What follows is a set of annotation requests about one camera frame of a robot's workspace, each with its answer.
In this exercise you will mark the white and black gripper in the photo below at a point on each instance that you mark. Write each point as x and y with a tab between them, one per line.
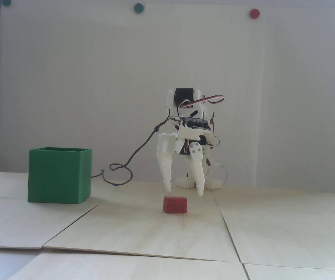
195	152

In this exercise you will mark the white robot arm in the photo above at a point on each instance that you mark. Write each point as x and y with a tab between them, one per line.
182	94

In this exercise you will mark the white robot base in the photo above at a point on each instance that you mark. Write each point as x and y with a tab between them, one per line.
185	183

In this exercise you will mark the red rectangular block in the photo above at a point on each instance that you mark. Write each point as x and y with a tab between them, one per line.
174	204

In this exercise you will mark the green open box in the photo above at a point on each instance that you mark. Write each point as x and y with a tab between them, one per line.
56	175

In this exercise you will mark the white backdrop sheet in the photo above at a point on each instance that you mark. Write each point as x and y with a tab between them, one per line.
68	73

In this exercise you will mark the green round magnet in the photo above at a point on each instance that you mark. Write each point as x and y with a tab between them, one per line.
6	2
138	8

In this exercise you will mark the red round magnet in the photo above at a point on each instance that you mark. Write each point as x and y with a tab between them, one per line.
254	13

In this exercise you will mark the black camera circuit board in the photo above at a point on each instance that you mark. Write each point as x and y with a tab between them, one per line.
196	123

